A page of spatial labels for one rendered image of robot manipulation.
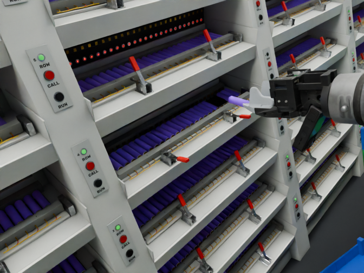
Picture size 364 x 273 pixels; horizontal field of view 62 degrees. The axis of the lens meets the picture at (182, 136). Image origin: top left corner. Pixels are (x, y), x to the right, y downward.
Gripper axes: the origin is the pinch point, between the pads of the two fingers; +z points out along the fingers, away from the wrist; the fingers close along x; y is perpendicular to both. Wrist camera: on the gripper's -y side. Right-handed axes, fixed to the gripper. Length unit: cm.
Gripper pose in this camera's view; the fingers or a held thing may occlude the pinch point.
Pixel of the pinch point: (251, 105)
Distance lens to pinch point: 74.4
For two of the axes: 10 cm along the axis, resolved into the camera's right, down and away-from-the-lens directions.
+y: -2.6, -9.0, -3.5
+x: -7.3, 4.2, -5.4
